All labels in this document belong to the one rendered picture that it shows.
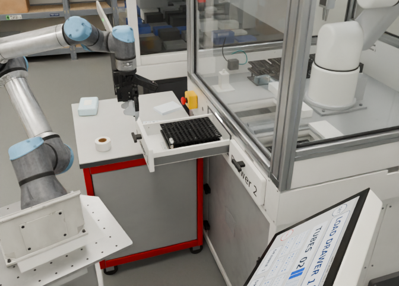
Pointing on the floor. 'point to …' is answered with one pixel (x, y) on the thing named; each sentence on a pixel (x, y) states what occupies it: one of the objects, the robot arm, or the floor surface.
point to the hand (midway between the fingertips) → (136, 115)
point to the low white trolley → (141, 182)
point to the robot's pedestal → (89, 279)
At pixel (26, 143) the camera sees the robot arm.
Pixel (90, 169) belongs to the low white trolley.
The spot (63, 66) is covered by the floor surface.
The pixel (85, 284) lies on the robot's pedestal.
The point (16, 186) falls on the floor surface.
